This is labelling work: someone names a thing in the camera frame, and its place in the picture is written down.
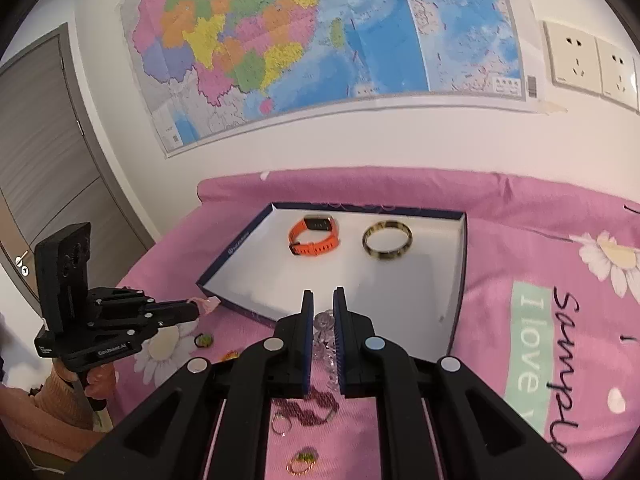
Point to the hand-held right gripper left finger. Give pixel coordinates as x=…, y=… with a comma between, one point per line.
x=307, y=340

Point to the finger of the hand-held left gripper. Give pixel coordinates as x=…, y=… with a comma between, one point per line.
x=175, y=316
x=175, y=305

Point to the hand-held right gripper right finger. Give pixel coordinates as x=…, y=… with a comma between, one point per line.
x=339, y=340

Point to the white box with blue rim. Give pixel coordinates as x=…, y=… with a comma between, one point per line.
x=350, y=272

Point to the person's left forearm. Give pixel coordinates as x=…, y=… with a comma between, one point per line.
x=45, y=420

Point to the person's left hand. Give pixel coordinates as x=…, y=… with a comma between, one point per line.
x=103, y=377

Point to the orange smartwatch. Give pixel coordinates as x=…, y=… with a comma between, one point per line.
x=320, y=247

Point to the tortoiseshell bangle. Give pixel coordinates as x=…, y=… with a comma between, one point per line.
x=365, y=242

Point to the grey door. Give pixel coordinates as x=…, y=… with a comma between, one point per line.
x=45, y=135

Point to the pink printed blanket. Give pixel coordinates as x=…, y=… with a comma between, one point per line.
x=500, y=260

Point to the colourful wall map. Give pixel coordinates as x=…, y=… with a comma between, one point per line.
x=300, y=35

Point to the white wall socket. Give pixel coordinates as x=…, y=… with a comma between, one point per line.
x=575, y=57
x=620, y=72

